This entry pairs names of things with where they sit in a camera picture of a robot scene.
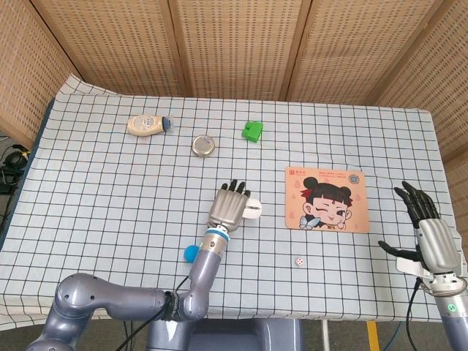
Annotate grey robot torso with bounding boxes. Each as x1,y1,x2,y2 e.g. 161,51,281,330
146,317,304,351

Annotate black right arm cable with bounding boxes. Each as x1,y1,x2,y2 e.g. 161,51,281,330
405,276,421,351

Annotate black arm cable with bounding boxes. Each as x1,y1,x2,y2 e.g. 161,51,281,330
122,273,193,351
405,276,421,351

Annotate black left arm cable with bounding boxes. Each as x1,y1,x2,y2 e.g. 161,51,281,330
122,273,193,351

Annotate blue checked tablecloth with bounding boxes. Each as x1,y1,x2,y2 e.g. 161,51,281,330
0,72,468,325

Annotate round metal tin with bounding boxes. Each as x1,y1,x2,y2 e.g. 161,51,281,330
190,135,216,159

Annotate black floor cables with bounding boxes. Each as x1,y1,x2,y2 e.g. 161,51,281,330
0,135,31,197

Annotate green plastic block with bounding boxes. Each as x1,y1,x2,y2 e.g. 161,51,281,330
241,121,264,144

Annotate white table leg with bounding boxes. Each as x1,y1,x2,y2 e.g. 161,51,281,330
320,320,331,351

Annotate cartoon girl mouse pad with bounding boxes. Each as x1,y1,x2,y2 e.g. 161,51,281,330
284,167,371,234

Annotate cream squeeze bottle blue cap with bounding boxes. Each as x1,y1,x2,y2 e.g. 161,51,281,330
127,114,173,137

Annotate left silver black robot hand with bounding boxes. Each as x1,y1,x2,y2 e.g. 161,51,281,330
207,178,252,233

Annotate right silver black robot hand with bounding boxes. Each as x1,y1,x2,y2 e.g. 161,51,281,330
378,181,468,276

